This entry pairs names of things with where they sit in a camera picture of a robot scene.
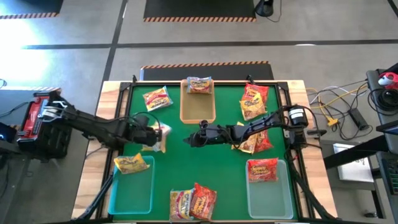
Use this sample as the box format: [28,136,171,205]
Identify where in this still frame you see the black aluminium table frame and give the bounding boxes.
[98,74,307,223]

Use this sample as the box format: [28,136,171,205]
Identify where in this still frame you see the yellow cable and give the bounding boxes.
[306,84,369,127]

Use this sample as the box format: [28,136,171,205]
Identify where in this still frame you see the red black tool crate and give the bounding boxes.
[17,90,74,160]

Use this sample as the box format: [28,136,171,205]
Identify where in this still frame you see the white box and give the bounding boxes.
[332,142,376,184]

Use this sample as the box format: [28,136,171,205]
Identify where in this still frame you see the yellow noodle packet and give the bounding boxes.
[169,188,195,222]
[142,85,174,113]

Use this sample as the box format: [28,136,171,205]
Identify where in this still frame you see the black device with blue light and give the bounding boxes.
[0,121,18,144]

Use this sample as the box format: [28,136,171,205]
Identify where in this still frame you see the black power strip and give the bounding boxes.
[347,107,370,131]

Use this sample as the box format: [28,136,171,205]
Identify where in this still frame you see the yellow Maruchan ramen pack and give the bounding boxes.
[141,141,167,154]
[113,152,150,175]
[231,121,259,155]
[239,93,267,122]

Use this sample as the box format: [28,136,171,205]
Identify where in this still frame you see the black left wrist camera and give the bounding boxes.
[133,112,152,128]

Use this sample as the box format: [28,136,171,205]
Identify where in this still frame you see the teal plastic tray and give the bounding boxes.
[108,155,155,215]

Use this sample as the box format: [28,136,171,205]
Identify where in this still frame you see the red white headset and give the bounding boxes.
[377,71,398,91]

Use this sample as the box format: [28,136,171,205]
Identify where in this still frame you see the dark keyboard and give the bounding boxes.
[381,157,398,195]

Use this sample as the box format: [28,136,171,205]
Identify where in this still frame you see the black round stand base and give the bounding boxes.
[254,0,274,17]

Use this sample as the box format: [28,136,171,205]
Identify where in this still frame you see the green table mat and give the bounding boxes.
[123,84,299,221]

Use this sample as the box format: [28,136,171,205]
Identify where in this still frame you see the black diagonal beam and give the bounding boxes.
[322,133,398,170]

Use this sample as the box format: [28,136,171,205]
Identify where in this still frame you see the blue Maruchan ramen pack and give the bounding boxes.
[186,76,214,95]
[150,121,173,144]

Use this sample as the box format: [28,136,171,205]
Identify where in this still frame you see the clear plastic tray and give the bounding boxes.
[245,158,295,220]

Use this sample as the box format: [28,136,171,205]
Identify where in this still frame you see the orange plastic tray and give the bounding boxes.
[179,78,217,124]

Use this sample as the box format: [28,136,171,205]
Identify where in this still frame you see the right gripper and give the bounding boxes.
[183,126,233,148]

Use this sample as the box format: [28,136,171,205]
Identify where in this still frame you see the black coiled cable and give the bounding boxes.
[368,88,398,112]

